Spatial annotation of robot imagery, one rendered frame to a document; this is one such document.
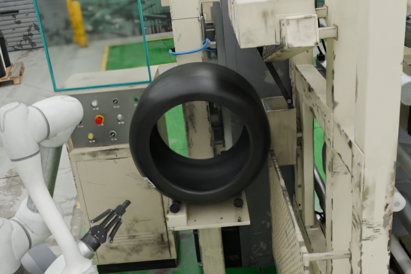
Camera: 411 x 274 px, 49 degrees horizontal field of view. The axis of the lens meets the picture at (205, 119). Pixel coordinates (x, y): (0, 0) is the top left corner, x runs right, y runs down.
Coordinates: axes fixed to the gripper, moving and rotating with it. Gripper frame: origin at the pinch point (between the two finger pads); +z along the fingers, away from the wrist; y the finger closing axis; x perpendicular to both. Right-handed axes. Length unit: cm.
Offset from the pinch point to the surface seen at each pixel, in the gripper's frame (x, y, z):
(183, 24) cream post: 4, -40, 75
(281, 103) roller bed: 6, 23, 94
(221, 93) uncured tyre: 33, -14, 49
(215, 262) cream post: -40, 78, 27
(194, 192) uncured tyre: 10.7, 15.2, 23.6
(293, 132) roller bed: 18, 32, 80
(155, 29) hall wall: -768, 31, 537
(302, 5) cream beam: 78, -30, 64
